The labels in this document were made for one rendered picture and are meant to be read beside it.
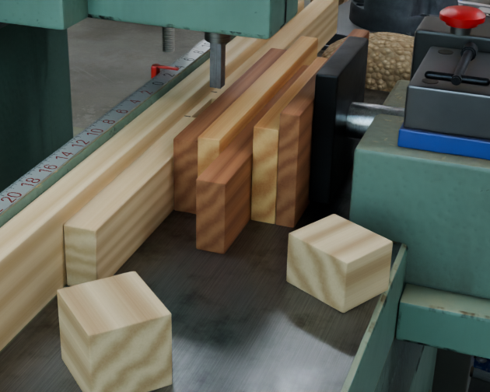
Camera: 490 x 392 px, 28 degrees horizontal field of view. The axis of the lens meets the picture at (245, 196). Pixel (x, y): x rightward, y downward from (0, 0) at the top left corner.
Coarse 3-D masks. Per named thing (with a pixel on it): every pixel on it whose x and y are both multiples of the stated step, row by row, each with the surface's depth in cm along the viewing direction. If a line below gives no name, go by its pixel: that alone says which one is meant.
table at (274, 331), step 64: (192, 256) 59; (256, 256) 59; (192, 320) 53; (256, 320) 53; (320, 320) 53; (384, 320) 56; (448, 320) 60; (0, 384) 47; (64, 384) 48; (192, 384) 48; (256, 384) 48; (320, 384) 48
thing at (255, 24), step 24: (96, 0) 68; (120, 0) 68; (144, 0) 67; (168, 0) 67; (192, 0) 66; (216, 0) 65; (240, 0) 65; (264, 0) 64; (288, 0) 68; (168, 24) 67; (192, 24) 67; (216, 24) 66; (240, 24) 66; (264, 24) 65
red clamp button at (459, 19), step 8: (448, 8) 65; (456, 8) 65; (464, 8) 65; (472, 8) 65; (440, 16) 65; (448, 16) 64; (456, 16) 64; (464, 16) 63; (472, 16) 64; (480, 16) 64; (448, 24) 65; (456, 24) 64; (464, 24) 64; (472, 24) 64
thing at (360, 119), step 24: (360, 48) 66; (336, 72) 61; (360, 72) 68; (336, 96) 62; (360, 96) 69; (336, 120) 62; (360, 120) 65; (312, 144) 63; (336, 144) 64; (312, 168) 64; (336, 168) 65; (312, 192) 65
